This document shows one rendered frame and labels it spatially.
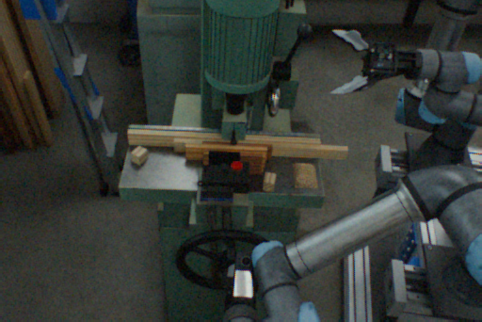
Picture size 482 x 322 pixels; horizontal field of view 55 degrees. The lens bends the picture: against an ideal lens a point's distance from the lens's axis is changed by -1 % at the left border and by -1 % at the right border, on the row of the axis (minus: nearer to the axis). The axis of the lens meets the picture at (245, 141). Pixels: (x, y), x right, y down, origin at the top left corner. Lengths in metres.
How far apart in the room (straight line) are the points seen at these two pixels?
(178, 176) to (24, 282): 1.16
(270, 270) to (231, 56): 0.51
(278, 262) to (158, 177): 0.56
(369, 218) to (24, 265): 1.80
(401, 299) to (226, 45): 0.83
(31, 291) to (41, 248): 0.22
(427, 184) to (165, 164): 0.80
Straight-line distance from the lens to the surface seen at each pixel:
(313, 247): 0.93
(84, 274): 2.30
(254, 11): 1.07
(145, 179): 1.39
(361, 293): 2.03
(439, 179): 0.90
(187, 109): 1.76
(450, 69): 1.18
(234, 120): 1.31
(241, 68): 1.15
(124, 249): 2.33
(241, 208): 1.25
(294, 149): 1.44
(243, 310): 0.99
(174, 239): 1.55
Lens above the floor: 1.93
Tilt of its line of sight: 44 degrees down
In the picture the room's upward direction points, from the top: 6 degrees clockwise
